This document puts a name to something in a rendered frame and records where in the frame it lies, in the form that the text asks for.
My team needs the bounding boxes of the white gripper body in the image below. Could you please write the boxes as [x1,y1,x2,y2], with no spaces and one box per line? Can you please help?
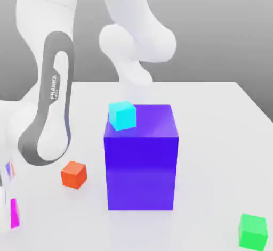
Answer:
[0,187,12,233]

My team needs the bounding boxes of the small magenta cube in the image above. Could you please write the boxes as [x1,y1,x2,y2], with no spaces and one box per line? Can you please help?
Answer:
[10,198,21,229]

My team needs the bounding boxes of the small orange cube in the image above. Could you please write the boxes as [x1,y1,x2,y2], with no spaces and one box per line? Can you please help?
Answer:
[60,160,88,190]

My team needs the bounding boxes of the small cyan cube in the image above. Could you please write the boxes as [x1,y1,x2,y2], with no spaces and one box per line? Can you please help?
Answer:
[108,100,138,132]

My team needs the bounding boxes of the small green cube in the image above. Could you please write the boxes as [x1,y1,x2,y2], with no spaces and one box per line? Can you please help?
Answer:
[238,213,269,251]

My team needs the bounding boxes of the large purple box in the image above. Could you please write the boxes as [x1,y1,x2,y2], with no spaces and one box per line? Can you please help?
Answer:
[103,104,180,212]

